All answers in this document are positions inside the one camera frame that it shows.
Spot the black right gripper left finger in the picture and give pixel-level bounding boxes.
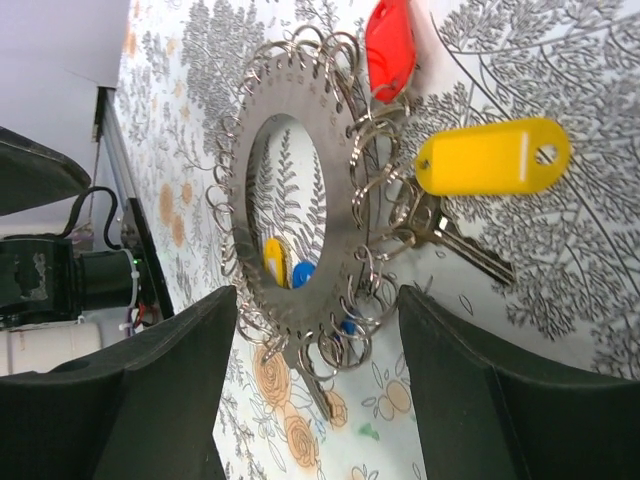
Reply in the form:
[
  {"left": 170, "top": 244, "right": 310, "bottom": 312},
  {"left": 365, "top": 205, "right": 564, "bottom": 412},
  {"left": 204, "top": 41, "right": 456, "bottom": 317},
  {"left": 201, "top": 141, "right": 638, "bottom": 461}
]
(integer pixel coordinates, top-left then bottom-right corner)
[{"left": 1, "top": 286, "right": 237, "bottom": 479}]

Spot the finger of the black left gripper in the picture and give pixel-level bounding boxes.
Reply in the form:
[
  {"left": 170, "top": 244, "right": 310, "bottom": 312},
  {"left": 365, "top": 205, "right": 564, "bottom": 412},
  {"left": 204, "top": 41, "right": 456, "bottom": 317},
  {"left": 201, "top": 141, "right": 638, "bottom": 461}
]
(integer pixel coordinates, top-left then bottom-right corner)
[{"left": 0, "top": 127, "right": 91, "bottom": 216}]

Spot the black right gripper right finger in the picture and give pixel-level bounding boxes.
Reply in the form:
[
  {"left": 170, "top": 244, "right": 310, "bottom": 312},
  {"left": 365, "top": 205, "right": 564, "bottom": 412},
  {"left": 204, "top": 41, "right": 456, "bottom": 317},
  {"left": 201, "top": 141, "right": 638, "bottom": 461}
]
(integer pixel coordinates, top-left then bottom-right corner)
[{"left": 398, "top": 285, "right": 639, "bottom": 479}]

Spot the yellow key tag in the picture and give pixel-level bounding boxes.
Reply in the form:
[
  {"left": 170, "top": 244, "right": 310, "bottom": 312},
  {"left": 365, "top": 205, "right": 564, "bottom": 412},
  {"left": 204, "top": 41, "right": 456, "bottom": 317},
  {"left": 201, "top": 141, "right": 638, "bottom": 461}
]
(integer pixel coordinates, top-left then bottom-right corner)
[
  {"left": 263, "top": 236, "right": 292, "bottom": 288},
  {"left": 414, "top": 118, "right": 571, "bottom": 196}
]

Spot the blue key tag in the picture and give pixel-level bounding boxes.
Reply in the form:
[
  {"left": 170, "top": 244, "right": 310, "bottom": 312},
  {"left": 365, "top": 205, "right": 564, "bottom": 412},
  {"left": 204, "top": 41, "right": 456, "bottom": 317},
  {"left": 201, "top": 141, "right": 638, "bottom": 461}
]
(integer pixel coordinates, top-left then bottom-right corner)
[{"left": 291, "top": 261, "right": 316, "bottom": 289}]

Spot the silver key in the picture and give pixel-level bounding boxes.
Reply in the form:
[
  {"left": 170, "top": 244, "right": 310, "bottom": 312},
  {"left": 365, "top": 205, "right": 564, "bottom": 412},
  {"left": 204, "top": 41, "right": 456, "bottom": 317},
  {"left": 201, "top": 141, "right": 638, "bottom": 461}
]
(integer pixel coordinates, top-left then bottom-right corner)
[{"left": 390, "top": 178, "right": 516, "bottom": 286}]

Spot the metal toothed key ring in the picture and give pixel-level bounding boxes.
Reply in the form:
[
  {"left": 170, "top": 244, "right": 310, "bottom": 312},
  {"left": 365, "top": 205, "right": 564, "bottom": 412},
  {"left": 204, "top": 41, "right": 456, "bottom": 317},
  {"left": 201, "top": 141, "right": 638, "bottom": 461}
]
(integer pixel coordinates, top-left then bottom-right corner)
[{"left": 204, "top": 24, "right": 426, "bottom": 384}]

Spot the red key tag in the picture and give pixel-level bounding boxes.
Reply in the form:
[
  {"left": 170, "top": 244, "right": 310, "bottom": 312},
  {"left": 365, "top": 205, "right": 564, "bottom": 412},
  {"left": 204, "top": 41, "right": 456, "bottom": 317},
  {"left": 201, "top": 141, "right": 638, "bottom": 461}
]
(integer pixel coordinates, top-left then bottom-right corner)
[{"left": 364, "top": 0, "right": 416, "bottom": 104}]

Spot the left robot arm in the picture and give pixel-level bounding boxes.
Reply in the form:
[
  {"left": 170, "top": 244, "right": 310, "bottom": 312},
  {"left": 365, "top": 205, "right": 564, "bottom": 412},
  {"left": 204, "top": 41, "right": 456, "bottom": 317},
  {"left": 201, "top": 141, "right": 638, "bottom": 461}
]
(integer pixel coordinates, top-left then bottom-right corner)
[{"left": 1, "top": 128, "right": 157, "bottom": 376}]

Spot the floral tablecloth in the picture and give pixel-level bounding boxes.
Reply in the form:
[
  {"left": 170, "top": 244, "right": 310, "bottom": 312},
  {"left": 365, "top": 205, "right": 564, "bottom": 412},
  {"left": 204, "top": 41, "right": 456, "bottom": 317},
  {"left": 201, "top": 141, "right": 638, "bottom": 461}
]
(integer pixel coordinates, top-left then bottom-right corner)
[{"left": 115, "top": 1, "right": 639, "bottom": 479}]

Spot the aluminium rail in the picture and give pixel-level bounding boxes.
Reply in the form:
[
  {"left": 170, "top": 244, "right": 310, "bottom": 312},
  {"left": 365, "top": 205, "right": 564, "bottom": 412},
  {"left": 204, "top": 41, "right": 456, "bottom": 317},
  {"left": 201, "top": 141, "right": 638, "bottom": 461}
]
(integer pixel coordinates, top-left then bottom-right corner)
[{"left": 94, "top": 87, "right": 149, "bottom": 250}]

